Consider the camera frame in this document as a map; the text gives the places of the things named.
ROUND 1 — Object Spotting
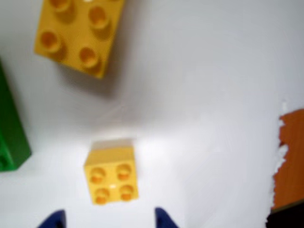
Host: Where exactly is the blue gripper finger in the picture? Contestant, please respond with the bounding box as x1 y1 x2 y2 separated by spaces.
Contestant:
37 209 67 228
154 207 182 228

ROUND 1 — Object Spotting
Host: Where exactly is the green 2x4 block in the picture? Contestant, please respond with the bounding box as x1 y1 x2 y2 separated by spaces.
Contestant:
0 57 32 172

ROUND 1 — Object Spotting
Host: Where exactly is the yellow 2x2 block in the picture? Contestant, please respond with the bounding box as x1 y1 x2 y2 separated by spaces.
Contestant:
84 137 140 206

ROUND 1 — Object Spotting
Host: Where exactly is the yellow 2x4 block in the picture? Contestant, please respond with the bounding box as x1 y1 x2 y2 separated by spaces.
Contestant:
33 0 127 80

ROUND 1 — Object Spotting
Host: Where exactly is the white board sheet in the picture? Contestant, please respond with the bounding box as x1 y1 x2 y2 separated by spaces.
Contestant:
0 0 304 228

